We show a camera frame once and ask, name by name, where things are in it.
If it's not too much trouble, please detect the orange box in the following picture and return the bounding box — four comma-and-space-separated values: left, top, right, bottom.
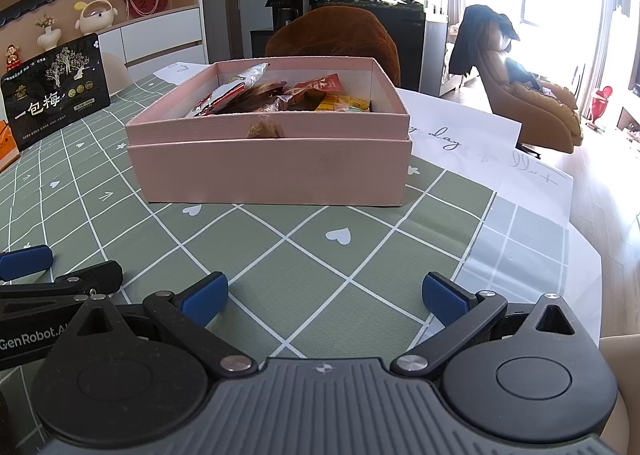
0, 120, 21, 173

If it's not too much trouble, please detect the black cabinet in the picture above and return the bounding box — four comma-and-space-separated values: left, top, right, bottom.
307, 0, 448, 96

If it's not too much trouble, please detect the red toy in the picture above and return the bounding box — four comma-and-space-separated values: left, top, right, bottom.
585, 85, 613, 130

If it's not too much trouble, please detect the white vase with flowers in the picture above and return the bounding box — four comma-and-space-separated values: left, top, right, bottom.
35, 14, 62, 52

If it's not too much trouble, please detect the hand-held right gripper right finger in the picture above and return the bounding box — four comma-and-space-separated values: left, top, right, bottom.
390, 271, 591, 378

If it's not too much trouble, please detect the white script paper sheet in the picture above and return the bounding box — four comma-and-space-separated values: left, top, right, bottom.
397, 87, 522, 176
500, 147, 576, 226

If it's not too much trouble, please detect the brown chair back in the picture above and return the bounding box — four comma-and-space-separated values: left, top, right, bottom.
265, 5, 402, 88

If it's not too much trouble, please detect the red and white snack packet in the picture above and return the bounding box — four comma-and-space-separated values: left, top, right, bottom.
186, 63, 271, 118

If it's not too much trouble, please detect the pink cardboard box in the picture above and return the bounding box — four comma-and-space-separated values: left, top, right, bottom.
111, 56, 414, 207

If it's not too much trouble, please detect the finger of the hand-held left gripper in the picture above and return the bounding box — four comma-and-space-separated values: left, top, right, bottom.
0, 244, 54, 282
0, 260, 124, 303

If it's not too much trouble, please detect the black box with Chinese text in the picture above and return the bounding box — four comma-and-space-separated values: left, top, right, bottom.
0, 32, 112, 152

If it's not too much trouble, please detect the green checked tablecloth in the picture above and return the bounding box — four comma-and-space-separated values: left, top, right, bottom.
0, 72, 571, 455

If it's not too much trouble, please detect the black coffee machine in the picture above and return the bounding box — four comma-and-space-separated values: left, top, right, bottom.
265, 0, 304, 30

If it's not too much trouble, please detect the beige dining chair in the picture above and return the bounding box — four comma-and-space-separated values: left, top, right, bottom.
100, 52, 133, 96

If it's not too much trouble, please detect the white rabbit ornament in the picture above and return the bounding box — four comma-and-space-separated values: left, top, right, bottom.
75, 0, 119, 33

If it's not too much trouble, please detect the dark blue cushion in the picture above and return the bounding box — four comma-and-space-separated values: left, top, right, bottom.
505, 57, 541, 90

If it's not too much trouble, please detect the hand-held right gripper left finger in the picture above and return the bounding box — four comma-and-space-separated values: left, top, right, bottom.
65, 271, 258, 377

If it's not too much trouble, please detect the dark jacket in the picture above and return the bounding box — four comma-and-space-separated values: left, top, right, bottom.
448, 4, 521, 78

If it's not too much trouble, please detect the white wooden shelf unit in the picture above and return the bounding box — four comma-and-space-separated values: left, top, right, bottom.
0, 0, 208, 86

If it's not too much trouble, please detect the tan lounge chair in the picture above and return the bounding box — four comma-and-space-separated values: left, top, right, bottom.
462, 5, 583, 156

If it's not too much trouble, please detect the black scalloped shelf decoration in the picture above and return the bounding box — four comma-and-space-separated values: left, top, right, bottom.
0, 0, 58, 28

